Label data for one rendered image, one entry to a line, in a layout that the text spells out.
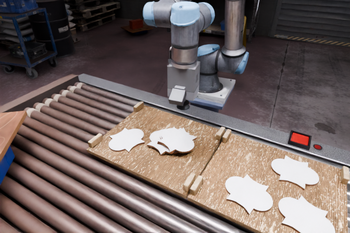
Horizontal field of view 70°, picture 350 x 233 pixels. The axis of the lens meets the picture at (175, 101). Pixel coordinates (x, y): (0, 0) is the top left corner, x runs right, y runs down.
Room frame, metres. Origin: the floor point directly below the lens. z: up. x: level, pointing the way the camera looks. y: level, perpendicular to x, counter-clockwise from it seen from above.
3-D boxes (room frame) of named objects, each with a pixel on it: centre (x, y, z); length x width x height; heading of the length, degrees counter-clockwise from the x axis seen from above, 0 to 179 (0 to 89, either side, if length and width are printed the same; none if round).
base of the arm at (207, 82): (1.24, -0.18, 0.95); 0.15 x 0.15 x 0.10
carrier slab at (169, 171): (0.73, 0.06, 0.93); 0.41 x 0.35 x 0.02; 61
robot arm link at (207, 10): (0.78, -0.06, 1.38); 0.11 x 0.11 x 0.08; 64
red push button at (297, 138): (0.74, -0.49, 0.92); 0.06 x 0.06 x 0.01; 61
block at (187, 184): (0.52, -0.04, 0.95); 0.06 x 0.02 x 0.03; 151
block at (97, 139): (0.71, 0.30, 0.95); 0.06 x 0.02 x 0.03; 151
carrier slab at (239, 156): (0.52, -0.30, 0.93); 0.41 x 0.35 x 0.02; 60
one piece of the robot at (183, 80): (0.66, -0.02, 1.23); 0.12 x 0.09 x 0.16; 161
